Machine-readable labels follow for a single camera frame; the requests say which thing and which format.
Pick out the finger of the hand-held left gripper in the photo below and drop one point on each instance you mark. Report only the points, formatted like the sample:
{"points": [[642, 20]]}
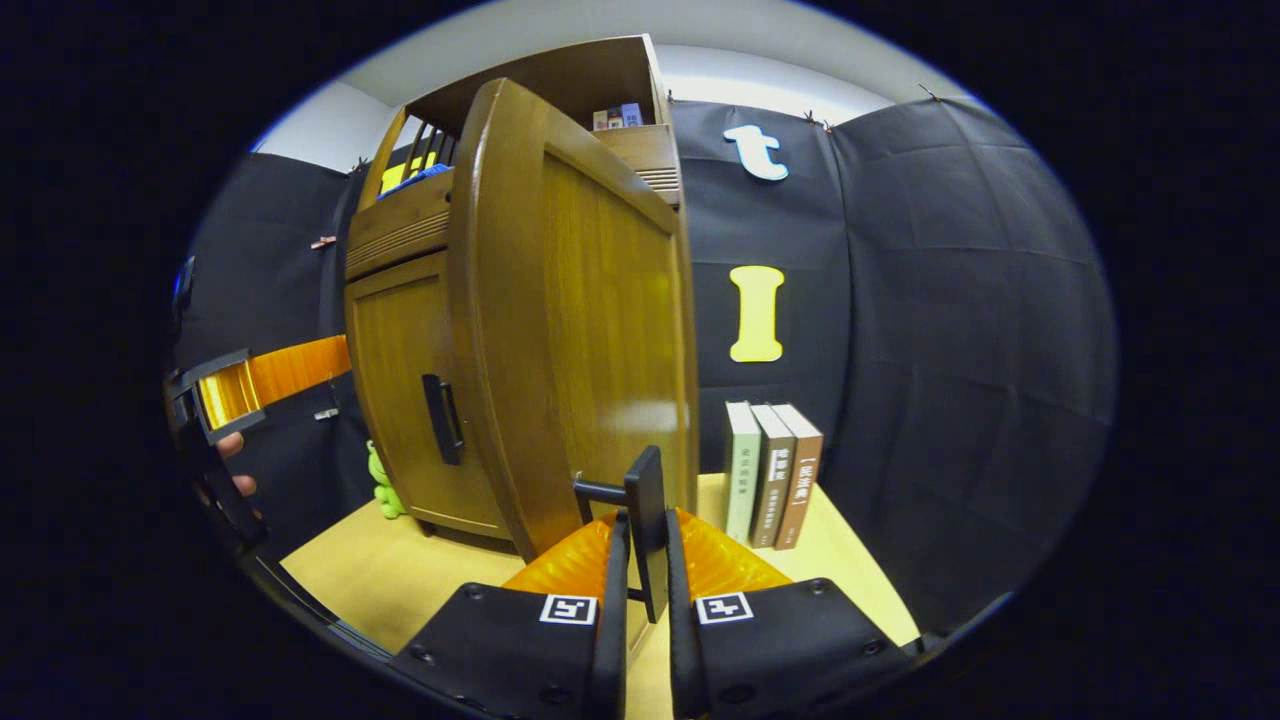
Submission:
{"points": [[290, 370]]}

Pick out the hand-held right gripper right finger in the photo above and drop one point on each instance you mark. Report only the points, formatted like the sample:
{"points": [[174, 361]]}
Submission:
{"points": [[682, 650]]}

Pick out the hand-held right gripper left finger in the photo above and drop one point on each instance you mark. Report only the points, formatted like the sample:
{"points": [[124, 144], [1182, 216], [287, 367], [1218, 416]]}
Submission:
{"points": [[612, 640]]}

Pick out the wooden shoe cabinet door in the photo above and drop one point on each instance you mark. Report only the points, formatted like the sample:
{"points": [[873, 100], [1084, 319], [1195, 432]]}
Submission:
{"points": [[400, 380], [600, 330]]}

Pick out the wooden double-door shoe cabinet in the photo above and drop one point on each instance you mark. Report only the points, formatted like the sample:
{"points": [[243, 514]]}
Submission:
{"points": [[560, 75]]}

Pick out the green toy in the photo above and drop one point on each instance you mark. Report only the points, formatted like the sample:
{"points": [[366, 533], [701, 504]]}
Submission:
{"points": [[385, 490]]}

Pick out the grey standing book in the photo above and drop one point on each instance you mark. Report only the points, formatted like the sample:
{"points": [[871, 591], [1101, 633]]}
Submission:
{"points": [[772, 480]]}

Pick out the brown standing book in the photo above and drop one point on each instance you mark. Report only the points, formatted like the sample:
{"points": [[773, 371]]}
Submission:
{"points": [[800, 480]]}

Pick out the blue cloth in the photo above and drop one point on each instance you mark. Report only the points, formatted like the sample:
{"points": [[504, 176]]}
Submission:
{"points": [[425, 172]]}

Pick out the lilac spine book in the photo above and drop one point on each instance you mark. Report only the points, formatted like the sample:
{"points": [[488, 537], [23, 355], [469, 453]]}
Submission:
{"points": [[632, 115]]}

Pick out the black backdrop cloth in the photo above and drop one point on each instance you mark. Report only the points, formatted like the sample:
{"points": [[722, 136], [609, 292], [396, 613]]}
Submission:
{"points": [[950, 300]]}

